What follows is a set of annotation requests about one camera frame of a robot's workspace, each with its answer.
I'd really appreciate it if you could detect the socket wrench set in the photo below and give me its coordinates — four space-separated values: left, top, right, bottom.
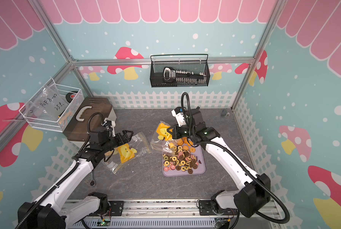
162 67 208 85

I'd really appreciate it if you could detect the aluminium front rail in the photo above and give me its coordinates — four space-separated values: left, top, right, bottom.
67 199 281 229

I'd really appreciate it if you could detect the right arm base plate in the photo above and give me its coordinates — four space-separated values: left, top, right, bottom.
196 199 238 217

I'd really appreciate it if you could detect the brown lidded storage box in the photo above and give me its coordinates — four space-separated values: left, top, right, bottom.
63 97 117 142

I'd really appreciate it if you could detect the black tape roll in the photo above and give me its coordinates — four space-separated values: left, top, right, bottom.
65 91 78 103

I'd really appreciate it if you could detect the right wrist camera white housing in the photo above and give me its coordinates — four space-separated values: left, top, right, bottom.
171 107 186 127

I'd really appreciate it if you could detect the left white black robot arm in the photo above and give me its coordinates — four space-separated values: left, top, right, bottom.
16 112 134 229

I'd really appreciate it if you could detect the ziploc bag with cookies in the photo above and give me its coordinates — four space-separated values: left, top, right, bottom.
150 121 176 153
102 144 140 174
129 132 151 157

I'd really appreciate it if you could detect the clear labelled plastic bag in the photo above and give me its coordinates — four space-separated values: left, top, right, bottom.
33 84 68 122

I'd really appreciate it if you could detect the white wire wall basket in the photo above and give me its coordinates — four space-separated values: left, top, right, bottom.
19 78 84 133

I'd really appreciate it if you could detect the pile of small ring cookies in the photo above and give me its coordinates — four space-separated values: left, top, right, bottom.
161 144 201 175

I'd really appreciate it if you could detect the small clear object in corner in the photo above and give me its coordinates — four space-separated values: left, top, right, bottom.
221 109 230 117

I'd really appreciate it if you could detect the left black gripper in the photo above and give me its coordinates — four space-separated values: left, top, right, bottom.
99 130 132 154

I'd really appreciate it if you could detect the lilac plastic tray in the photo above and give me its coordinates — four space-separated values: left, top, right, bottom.
161 137 206 177

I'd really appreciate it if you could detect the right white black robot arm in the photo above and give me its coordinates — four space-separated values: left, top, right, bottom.
167 92 290 224

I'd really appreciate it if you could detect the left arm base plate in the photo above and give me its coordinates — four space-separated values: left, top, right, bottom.
89 200 124 217

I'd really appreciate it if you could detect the black mesh wall basket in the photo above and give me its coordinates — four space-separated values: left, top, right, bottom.
150 54 210 87

